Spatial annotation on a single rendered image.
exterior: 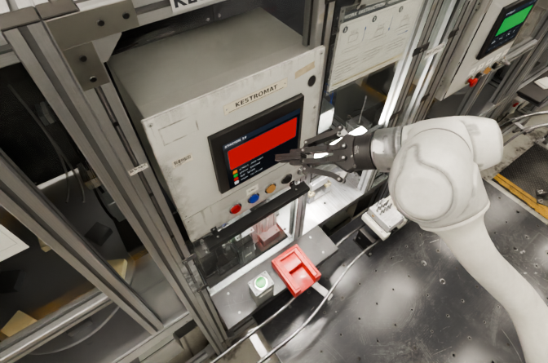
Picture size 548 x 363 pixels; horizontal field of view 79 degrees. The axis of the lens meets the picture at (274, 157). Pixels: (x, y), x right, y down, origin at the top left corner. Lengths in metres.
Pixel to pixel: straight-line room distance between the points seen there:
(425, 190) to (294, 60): 0.40
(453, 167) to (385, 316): 1.26
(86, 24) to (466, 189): 0.53
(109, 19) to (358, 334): 1.45
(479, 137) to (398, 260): 1.22
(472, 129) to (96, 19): 0.59
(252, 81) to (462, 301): 1.46
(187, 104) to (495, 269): 0.56
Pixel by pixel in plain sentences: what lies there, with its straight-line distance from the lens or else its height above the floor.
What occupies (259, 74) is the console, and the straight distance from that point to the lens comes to 0.69.
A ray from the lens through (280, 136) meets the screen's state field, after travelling 0.81.
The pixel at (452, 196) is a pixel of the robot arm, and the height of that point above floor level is 1.89.
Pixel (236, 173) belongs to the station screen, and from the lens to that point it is 0.80.
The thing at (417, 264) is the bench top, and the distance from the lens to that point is 1.81.
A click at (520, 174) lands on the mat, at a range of 3.47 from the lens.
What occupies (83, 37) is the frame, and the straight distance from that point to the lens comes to 0.53.
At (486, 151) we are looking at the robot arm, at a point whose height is 1.83.
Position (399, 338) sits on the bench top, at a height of 0.68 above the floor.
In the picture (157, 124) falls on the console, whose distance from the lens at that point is 0.63.
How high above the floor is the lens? 2.23
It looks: 50 degrees down
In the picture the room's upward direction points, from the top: straight up
